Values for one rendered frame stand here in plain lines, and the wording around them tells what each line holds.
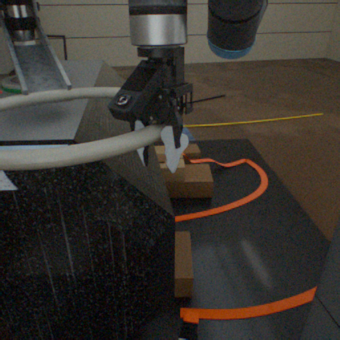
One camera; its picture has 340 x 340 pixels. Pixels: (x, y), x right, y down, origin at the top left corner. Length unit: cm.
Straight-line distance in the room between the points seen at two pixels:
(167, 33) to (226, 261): 132
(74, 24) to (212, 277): 515
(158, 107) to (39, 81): 56
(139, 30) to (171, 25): 5
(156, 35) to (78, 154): 21
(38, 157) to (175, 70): 26
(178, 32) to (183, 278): 109
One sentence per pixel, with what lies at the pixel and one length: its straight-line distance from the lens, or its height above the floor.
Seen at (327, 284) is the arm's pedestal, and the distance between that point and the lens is 100.
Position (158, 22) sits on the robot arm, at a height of 114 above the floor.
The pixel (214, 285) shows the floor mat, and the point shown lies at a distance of 156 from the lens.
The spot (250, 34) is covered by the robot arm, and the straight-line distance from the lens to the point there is 62.
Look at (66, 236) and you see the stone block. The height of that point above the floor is 64.
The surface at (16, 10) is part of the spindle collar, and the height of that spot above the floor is 113.
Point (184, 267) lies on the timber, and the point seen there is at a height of 14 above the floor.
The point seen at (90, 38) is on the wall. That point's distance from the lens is 608.
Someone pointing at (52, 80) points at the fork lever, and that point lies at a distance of 103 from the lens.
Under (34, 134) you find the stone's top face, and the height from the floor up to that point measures 87.
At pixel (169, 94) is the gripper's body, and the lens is 53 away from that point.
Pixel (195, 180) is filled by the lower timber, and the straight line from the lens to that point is 202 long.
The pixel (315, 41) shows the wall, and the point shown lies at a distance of 742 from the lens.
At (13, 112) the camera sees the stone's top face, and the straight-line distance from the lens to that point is 106.
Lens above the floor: 118
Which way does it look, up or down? 29 degrees down
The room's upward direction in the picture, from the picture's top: straight up
